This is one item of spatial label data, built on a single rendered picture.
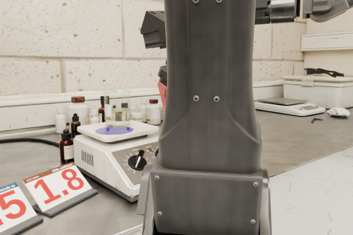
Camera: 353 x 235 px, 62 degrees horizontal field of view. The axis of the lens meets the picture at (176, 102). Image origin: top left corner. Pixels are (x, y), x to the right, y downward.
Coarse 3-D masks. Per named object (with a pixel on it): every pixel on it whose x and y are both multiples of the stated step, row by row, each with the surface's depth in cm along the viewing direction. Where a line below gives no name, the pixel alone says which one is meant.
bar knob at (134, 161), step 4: (140, 152) 47; (132, 156) 48; (136, 156) 48; (140, 156) 47; (128, 160) 47; (132, 160) 47; (136, 160) 46; (140, 160) 46; (144, 160) 48; (132, 164) 47; (136, 164) 46; (140, 164) 47; (144, 164) 48; (136, 168) 46; (140, 168) 46
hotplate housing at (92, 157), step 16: (80, 144) 54; (96, 144) 51; (112, 144) 51; (128, 144) 51; (80, 160) 55; (96, 160) 50; (112, 160) 47; (96, 176) 51; (112, 176) 47; (128, 192) 44
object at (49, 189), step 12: (72, 168) 49; (36, 180) 44; (48, 180) 45; (60, 180) 46; (72, 180) 47; (84, 180) 49; (36, 192) 42; (48, 192) 43; (60, 192) 45; (72, 192) 46; (48, 204) 42
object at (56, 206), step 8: (24, 184) 42; (88, 184) 49; (32, 192) 42; (80, 192) 47; (88, 192) 47; (96, 192) 47; (64, 200) 44; (72, 200) 44; (80, 200) 45; (40, 208) 41; (48, 208) 42; (56, 208) 42; (64, 208) 42
